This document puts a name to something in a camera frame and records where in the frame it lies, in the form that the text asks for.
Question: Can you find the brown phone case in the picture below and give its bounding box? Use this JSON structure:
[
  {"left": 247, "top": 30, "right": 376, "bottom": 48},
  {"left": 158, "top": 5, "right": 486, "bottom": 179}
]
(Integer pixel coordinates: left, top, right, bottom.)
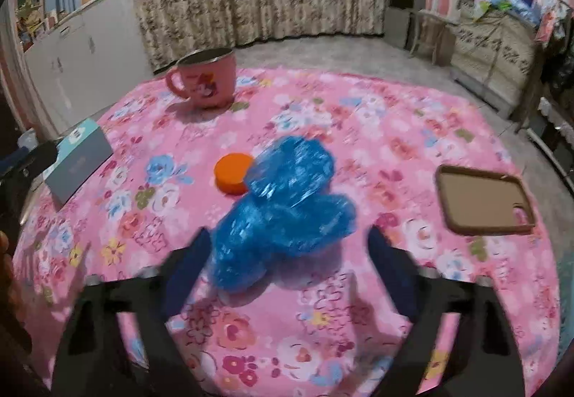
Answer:
[{"left": 435, "top": 164, "right": 537, "bottom": 236}]

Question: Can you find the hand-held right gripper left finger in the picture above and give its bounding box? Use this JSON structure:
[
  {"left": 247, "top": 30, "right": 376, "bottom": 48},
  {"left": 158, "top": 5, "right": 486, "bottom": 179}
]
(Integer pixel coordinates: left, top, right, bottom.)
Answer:
[{"left": 51, "top": 227, "right": 213, "bottom": 397}]

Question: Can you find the orange bottle cap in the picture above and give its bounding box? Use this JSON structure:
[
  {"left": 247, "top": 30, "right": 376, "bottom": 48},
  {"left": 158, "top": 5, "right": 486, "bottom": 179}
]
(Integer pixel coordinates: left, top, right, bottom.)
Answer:
[{"left": 214, "top": 152, "right": 255, "bottom": 194}]

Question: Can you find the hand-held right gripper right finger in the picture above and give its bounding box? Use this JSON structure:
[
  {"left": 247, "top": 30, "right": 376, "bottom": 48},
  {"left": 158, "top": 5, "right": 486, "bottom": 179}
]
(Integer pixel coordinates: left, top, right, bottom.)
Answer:
[{"left": 367, "top": 224, "right": 525, "bottom": 397}]

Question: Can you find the blue plastic bag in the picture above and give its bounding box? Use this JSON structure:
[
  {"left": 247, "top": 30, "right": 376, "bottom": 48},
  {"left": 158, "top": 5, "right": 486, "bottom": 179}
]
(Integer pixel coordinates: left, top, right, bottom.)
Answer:
[{"left": 207, "top": 134, "right": 357, "bottom": 290}]

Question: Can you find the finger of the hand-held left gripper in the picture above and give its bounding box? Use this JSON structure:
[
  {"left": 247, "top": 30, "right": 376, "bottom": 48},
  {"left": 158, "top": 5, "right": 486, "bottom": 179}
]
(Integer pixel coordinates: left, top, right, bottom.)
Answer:
[{"left": 0, "top": 141, "right": 59, "bottom": 189}]

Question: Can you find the white lace cloth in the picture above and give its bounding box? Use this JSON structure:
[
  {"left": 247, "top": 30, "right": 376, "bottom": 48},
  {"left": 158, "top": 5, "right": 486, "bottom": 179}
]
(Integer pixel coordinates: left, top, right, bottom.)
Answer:
[{"left": 538, "top": 96, "right": 574, "bottom": 131}]

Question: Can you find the pink floral tablecloth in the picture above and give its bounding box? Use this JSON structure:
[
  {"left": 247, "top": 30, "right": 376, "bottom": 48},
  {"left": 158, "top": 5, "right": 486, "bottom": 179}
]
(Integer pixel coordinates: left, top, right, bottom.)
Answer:
[{"left": 11, "top": 65, "right": 561, "bottom": 397}]

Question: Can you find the cabinet under patterned cloth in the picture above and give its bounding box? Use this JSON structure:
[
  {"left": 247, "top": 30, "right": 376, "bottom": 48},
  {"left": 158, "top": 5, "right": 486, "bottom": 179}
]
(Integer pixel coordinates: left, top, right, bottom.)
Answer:
[{"left": 450, "top": 11, "right": 541, "bottom": 117}]

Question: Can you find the grey water dispenser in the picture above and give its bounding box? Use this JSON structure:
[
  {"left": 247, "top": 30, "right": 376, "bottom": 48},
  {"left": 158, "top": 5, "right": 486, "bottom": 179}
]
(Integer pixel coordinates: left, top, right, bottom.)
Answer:
[{"left": 386, "top": 0, "right": 429, "bottom": 49}]

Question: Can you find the white cabinet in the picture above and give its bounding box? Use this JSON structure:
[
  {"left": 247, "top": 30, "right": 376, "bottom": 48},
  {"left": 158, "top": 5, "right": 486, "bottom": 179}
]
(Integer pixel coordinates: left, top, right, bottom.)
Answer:
[{"left": 22, "top": 0, "right": 151, "bottom": 135}]

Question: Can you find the pink cartoon mug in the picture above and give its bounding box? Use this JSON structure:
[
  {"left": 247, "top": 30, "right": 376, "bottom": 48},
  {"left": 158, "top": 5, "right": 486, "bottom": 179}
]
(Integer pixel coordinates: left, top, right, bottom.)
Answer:
[{"left": 165, "top": 47, "right": 238, "bottom": 109}]

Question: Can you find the light blue cardboard box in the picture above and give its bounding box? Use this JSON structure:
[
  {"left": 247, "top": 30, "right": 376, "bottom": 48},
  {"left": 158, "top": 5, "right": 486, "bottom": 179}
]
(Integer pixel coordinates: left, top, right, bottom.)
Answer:
[{"left": 43, "top": 118, "right": 114, "bottom": 206}]

